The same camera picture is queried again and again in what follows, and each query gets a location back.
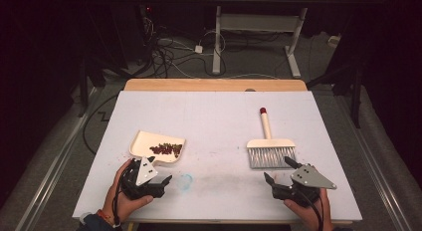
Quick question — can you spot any person's right hand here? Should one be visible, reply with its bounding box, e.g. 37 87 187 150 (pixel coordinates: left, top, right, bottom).
283 188 333 231

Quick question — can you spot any right hand-held gripper cable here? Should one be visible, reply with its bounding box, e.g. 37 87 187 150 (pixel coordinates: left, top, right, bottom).
304 190 325 231

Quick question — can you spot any red wristband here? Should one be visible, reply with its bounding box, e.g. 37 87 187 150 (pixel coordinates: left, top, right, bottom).
97 209 115 225

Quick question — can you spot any tangle of floor cables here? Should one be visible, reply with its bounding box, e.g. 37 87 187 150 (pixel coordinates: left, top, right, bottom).
142 16 228 80

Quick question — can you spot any person's left hand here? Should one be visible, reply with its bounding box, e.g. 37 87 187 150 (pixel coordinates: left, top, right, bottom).
102 158 154 224

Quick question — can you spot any thin white floor cable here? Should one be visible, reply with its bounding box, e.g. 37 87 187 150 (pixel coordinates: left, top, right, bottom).
228 73 281 81

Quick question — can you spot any pile of red crumbs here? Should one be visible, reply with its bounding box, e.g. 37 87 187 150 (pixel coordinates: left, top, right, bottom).
148 142 184 158

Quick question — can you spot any left hand-held gripper cable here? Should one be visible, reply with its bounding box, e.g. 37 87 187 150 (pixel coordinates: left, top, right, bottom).
111 165 123 228

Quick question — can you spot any white metal-legged desk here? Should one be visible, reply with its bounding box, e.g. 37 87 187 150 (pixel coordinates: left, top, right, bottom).
198 0 353 80

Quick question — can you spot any black floor cable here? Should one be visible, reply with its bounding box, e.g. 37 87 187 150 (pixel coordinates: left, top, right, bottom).
82 93 119 156

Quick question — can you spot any cream plastic dustpan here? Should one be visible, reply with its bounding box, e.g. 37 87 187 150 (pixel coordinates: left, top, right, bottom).
128 129 187 167

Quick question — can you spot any hand-held gripper cable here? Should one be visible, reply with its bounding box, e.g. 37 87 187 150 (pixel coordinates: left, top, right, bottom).
304 190 325 231
111 165 123 228

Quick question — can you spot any white box on floor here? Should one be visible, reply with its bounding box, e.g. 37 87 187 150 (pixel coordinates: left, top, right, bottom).
326 35 342 49

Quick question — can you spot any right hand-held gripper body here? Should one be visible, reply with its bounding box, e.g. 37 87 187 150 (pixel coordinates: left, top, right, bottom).
271 163 338 207

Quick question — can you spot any metal floor rail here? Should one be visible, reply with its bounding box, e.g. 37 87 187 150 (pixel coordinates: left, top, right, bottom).
14 87 103 231
342 98 416 231

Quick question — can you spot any cream hand brush red-tipped handle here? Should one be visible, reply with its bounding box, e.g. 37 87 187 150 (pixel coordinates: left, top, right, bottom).
246 107 298 170

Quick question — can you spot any wooden table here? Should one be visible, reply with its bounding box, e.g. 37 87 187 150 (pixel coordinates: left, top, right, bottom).
79 78 353 225

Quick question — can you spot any black stand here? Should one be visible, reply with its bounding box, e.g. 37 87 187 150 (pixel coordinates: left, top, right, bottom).
77 56 107 118
307 63 363 129

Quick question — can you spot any white board table cover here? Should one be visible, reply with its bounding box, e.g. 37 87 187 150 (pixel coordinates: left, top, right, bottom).
72 90 363 224

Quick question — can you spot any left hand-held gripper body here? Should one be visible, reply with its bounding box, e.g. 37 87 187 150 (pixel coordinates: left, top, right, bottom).
119 156 166 201

